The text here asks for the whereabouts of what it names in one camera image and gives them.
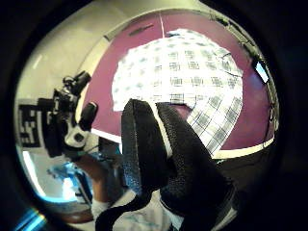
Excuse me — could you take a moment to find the thin black cable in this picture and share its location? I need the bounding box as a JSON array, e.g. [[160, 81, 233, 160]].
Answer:
[[220, 52, 243, 79]]

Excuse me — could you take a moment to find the bright rectangular screen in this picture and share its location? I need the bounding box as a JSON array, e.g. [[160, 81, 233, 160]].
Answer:
[[254, 61, 270, 85]]

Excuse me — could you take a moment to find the white checked cloth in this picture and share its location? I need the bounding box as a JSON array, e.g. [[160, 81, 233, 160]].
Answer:
[[111, 28, 244, 157]]

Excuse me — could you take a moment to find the white marker cube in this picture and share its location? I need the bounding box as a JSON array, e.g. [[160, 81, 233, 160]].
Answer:
[[17, 99, 46, 149]]

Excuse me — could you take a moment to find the the person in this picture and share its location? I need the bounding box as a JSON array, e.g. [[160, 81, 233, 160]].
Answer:
[[90, 189, 240, 231]]

